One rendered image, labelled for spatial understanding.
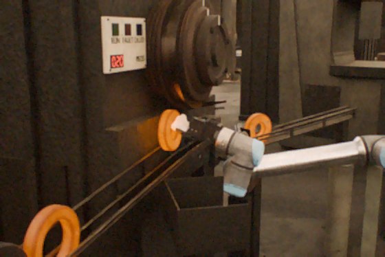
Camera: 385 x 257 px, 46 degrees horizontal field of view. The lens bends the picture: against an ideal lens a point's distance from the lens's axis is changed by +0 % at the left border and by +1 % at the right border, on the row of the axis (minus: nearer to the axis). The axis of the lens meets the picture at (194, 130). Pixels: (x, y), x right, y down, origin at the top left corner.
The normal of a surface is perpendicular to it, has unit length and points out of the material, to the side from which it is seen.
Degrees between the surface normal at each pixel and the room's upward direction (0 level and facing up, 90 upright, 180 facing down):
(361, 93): 90
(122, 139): 90
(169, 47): 85
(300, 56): 90
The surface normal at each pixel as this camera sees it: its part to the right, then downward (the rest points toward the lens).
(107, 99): 0.92, 0.08
